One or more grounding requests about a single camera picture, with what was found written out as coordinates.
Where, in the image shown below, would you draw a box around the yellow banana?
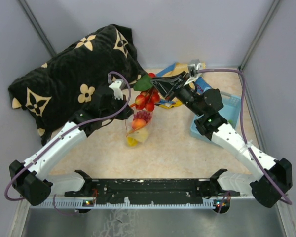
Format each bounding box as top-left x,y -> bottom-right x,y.
127,136 -> 139,147

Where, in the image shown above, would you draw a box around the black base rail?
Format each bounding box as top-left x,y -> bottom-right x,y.
64,178 -> 240,205

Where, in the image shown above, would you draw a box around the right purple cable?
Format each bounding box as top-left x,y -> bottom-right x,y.
197,68 -> 293,214

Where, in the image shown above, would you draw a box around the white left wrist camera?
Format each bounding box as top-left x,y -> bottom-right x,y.
109,79 -> 126,100

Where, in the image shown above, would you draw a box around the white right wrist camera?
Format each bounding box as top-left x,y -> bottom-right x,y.
184,59 -> 203,86

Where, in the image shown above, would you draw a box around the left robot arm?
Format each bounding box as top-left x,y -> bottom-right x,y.
4,82 -> 134,206

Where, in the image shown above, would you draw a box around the purple red grapes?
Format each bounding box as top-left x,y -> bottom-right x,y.
133,110 -> 152,122

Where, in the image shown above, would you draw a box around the purple cable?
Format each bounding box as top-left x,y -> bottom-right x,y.
197,68 -> 293,214
4,71 -> 132,217

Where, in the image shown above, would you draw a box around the clear zip top bag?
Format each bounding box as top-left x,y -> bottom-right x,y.
125,105 -> 153,147

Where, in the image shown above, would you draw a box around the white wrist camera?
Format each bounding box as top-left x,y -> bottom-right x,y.
184,59 -> 203,86
109,79 -> 126,100

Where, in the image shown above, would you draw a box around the light blue plastic basket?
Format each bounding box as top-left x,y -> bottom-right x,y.
189,92 -> 242,144

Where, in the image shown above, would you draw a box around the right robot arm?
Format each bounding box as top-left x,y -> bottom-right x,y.
151,73 -> 293,208

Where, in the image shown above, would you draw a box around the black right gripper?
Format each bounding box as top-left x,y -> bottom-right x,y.
150,71 -> 204,117

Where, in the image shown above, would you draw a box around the red strawberries bunch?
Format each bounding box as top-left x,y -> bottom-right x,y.
131,73 -> 160,112

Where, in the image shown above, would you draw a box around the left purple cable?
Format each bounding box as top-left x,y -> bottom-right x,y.
4,71 -> 132,217

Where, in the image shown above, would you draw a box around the orange peach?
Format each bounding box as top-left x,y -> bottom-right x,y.
132,119 -> 146,130

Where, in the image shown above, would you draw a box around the yellow pear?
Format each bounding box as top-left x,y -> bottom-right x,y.
133,127 -> 149,143

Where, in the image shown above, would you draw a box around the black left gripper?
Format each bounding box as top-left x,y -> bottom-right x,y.
101,93 -> 134,121

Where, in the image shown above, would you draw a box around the yellow blue cartoon cloth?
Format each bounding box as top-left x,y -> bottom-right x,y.
150,60 -> 212,105

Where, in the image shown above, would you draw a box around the black floral pillow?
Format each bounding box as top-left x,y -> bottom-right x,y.
8,24 -> 146,145

